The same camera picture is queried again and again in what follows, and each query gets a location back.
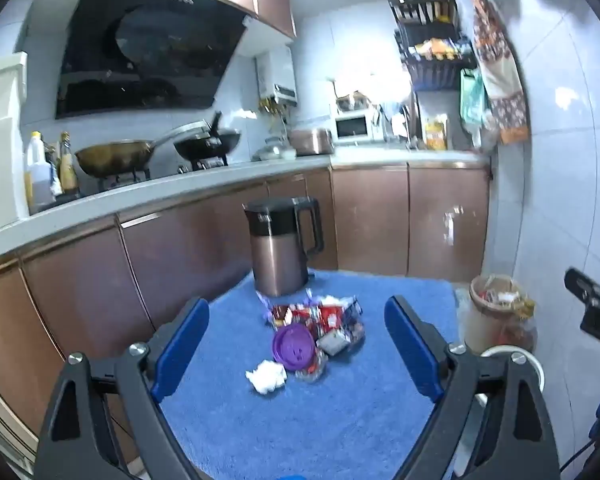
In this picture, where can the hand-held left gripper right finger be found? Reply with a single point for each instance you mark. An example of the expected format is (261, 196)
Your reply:
(410, 350)

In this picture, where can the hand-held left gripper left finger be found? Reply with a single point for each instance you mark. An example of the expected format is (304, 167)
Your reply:
(182, 350)

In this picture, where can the white round bin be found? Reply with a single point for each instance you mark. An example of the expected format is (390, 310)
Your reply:
(536, 375)

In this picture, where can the pile of snack wrappers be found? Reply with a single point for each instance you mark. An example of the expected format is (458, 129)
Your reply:
(330, 317)

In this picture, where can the crumpled white tissue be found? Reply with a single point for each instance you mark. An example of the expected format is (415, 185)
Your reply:
(266, 376)

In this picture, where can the bagged bin with rubbish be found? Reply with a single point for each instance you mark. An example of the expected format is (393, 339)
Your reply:
(495, 310)

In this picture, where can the clear plastic cup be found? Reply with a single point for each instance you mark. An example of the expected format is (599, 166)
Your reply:
(314, 370)

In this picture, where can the purple plastic lid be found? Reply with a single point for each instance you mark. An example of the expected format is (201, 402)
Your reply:
(292, 347)

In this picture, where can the blue table mat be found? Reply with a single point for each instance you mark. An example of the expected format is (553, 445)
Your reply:
(300, 425)

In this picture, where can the brown kitchen base cabinets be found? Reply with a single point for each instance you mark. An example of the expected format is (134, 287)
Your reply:
(370, 220)

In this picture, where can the brown electric kettle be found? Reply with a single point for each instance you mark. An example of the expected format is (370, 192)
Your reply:
(277, 250)

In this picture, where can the gas stove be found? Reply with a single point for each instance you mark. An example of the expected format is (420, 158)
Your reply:
(130, 177)

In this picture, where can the golden wok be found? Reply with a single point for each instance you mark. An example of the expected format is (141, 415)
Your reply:
(115, 157)

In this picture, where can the black frying pan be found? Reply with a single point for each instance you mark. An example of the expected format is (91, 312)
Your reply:
(207, 142)

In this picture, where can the dark sauce bottle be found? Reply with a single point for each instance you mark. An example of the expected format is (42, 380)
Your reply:
(68, 170)

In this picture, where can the yellow box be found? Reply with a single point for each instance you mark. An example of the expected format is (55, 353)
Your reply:
(436, 133)

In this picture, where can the glass pot lid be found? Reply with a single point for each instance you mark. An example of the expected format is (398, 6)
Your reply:
(274, 151)

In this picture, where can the green hanging bag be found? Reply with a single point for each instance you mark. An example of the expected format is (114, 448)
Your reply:
(472, 97)

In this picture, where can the patterned hanging apron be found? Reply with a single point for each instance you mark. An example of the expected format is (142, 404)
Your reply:
(500, 75)

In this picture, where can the white microwave oven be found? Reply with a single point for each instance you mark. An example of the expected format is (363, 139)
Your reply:
(352, 126)

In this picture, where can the white tall appliance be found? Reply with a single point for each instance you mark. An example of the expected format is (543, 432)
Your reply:
(0, 145)

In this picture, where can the white water heater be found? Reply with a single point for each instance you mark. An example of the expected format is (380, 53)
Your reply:
(277, 72)

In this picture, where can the black glass range hood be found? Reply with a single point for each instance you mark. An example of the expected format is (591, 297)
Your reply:
(145, 45)

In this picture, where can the black wall rack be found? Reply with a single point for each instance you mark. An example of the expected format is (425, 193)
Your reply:
(432, 65)

